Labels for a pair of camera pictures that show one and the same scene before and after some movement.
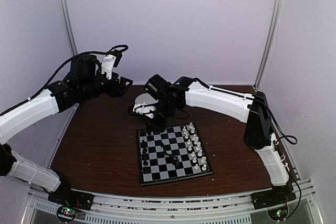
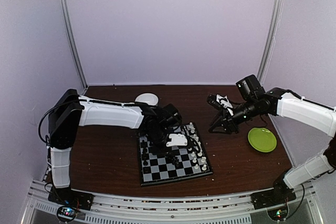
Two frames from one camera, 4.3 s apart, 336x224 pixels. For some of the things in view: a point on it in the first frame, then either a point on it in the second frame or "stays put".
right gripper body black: x=161 y=125 -> x=234 y=126
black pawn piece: x=144 y=156 stays put
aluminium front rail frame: x=175 y=208 stays put
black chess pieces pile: x=174 y=159 stays put
